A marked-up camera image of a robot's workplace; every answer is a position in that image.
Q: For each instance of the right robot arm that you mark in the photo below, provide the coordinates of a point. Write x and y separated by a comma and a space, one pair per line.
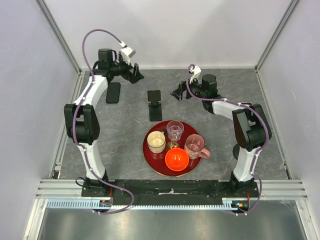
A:
251, 128

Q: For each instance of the pink cased phone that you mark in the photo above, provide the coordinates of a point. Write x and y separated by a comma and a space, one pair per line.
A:
246, 103

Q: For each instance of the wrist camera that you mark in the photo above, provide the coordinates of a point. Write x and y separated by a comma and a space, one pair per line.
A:
194, 72
126, 52

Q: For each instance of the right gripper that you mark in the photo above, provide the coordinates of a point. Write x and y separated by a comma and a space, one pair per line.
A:
178, 93

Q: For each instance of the black cased phone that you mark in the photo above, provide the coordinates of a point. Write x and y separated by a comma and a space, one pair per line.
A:
113, 93

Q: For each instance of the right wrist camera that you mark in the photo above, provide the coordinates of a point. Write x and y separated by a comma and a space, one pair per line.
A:
194, 72

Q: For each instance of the orange bowl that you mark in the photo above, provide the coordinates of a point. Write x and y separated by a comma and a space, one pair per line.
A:
176, 159

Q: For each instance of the grey slotted cable duct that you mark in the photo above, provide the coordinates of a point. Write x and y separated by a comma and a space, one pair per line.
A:
102, 204

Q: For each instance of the black folding phone stand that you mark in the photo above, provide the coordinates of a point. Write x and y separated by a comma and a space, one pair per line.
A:
155, 107

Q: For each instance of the cream ceramic cup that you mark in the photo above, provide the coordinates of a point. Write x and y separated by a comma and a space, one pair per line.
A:
156, 142

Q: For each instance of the red round tray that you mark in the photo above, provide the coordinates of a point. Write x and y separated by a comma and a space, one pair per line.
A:
156, 161

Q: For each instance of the clear faceted glass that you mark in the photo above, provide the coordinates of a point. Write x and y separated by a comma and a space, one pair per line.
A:
174, 130

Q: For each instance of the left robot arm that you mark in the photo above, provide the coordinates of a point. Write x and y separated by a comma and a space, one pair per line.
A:
81, 120

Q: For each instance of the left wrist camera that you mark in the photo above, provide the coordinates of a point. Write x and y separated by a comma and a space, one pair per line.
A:
126, 52

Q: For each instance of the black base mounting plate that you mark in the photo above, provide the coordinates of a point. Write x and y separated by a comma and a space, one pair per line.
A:
171, 191

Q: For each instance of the pink ghost mug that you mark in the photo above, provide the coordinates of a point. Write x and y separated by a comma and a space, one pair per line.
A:
195, 147

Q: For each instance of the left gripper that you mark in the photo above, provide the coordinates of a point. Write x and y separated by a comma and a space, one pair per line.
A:
132, 77

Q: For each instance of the black round-base clamp stand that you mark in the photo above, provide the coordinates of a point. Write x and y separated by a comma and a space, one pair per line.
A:
236, 151

